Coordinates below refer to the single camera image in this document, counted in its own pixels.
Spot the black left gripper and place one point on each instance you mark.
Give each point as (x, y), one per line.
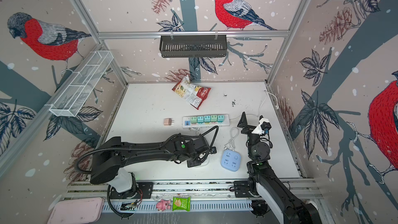
(194, 164)

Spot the pink plug adapter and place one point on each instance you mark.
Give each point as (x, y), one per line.
(168, 121)

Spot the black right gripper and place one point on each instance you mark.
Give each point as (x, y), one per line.
(246, 127)

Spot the pink tray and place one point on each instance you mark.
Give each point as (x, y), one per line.
(80, 211)

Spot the green plug adapter front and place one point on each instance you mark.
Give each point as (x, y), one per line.
(193, 120)

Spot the red white chips bag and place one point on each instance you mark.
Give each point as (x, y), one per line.
(193, 94)

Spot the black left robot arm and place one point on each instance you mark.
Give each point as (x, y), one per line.
(105, 165)

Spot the light green plug adapter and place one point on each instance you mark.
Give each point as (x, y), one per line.
(213, 118)

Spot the white multicolour power strip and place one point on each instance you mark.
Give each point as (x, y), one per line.
(187, 124)

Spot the blue square power socket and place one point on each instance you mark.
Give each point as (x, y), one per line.
(231, 160)

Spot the green snack packet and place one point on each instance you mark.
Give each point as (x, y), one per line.
(181, 204)

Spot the white wire mesh shelf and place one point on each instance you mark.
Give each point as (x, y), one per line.
(72, 99)

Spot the black hanging wire basket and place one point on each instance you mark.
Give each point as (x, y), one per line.
(193, 46)

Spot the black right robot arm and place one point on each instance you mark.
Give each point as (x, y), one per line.
(263, 182)

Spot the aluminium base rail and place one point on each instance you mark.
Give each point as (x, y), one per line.
(206, 195)

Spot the pink toy pig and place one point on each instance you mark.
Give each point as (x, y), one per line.
(164, 205)

